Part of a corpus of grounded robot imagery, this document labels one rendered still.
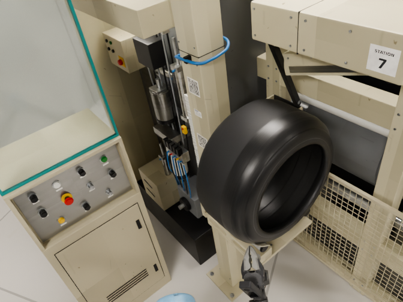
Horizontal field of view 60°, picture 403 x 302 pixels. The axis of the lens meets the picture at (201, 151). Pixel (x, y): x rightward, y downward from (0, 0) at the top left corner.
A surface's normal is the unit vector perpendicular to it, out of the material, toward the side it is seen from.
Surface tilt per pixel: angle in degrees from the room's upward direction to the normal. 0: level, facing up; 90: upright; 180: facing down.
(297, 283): 0
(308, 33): 90
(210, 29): 90
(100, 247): 90
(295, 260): 0
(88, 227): 90
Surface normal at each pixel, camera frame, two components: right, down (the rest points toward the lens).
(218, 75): 0.62, 0.44
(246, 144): -0.50, -0.44
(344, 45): -0.78, 0.47
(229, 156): -0.62, -0.25
